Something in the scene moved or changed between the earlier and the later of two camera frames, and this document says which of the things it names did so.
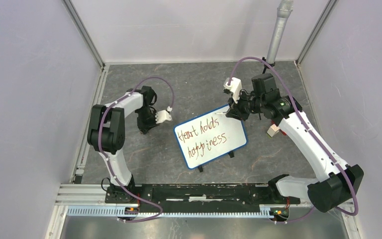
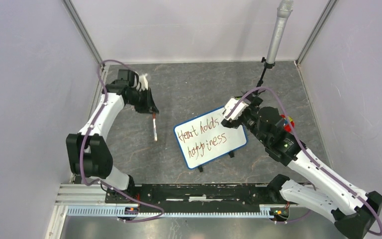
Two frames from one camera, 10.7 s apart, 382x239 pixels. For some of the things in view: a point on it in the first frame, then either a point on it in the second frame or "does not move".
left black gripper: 143,127 to 149,106
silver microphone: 284,10 does not move
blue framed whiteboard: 209,136 does not move
